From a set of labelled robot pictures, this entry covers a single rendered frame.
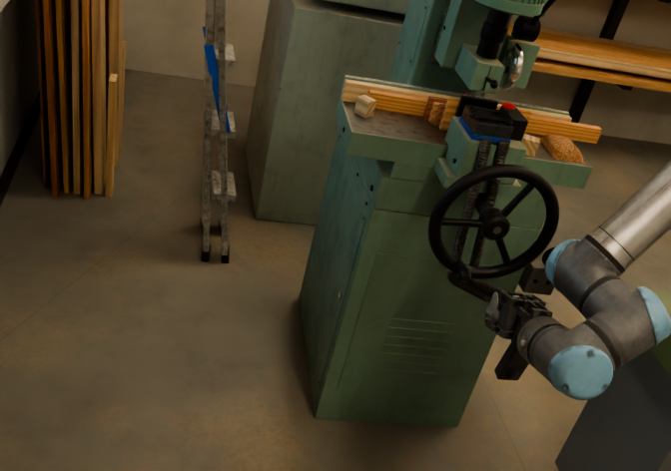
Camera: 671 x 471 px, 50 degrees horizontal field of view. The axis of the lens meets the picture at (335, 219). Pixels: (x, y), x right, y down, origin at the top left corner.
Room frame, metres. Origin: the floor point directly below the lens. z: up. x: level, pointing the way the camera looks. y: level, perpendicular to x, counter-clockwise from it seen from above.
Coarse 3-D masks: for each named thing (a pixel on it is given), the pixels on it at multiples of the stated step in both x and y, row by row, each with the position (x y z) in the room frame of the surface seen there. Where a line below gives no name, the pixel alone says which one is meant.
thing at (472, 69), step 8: (464, 48) 1.78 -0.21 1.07; (472, 48) 1.78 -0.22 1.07; (464, 56) 1.76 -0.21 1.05; (472, 56) 1.71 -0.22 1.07; (480, 56) 1.72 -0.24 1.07; (456, 64) 1.79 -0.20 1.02; (464, 64) 1.74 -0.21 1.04; (472, 64) 1.70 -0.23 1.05; (480, 64) 1.67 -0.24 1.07; (488, 64) 1.68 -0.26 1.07; (496, 64) 1.69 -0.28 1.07; (464, 72) 1.73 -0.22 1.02; (472, 72) 1.68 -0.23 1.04; (480, 72) 1.67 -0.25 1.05; (488, 72) 1.68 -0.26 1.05; (496, 72) 1.68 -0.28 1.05; (464, 80) 1.71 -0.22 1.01; (472, 80) 1.67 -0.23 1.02; (480, 80) 1.67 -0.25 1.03; (496, 80) 1.68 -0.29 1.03; (472, 88) 1.67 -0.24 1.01; (480, 88) 1.68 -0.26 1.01; (488, 88) 1.68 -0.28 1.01; (496, 88) 1.69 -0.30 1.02
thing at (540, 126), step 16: (368, 96) 1.66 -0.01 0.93; (384, 96) 1.66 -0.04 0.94; (400, 96) 1.68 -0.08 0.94; (400, 112) 1.68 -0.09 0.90; (416, 112) 1.69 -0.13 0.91; (528, 128) 1.76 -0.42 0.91; (544, 128) 1.77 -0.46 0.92; (560, 128) 1.78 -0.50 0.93; (576, 128) 1.79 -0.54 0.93; (592, 128) 1.80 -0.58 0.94
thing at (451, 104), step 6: (450, 102) 1.63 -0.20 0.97; (456, 102) 1.64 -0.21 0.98; (444, 108) 1.64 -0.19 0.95; (450, 108) 1.63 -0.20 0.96; (456, 108) 1.64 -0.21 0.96; (498, 108) 1.66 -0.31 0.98; (444, 114) 1.63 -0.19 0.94; (450, 114) 1.63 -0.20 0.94; (522, 114) 1.68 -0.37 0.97; (528, 114) 1.68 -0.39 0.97; (444, 120) 1.63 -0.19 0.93; (528, 120) 1.68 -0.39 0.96; (444, 126) 1.63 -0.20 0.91
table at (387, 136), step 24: (336, 120) 1.66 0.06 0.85; (360, 120) 1.57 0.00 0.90; (384, 120) 1.61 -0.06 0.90; (408, 120) 1.64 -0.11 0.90; (360, 144) 1.50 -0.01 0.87; (384, 144) 1.51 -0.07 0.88; (408, 144) 1.52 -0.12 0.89; (432, 144) 1.54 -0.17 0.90; (528, 168) 1.60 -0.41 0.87; (552, 168) 1.61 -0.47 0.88; (576, 168) 1.63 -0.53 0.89; (480, 192) 1.47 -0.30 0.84; (504, 192) 1.48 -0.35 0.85
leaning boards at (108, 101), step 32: (64, 0) 2.40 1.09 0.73; (96, 0) 2.38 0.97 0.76; (64, 32) 2.38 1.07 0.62; (96, 32) 2.39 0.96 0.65; (64, 64) 2.36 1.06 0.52; (96, 64) 2.39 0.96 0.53; (64, 96) 2.34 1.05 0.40; (96, 96) 2.39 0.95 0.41; (64, 128) 2.34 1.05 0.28; (96, 128) 2.39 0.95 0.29; (64, 160) 2.35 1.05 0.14; (96, 160) 2.39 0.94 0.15; (64, 192) 2.35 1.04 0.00; (96, 192) 2.39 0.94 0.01
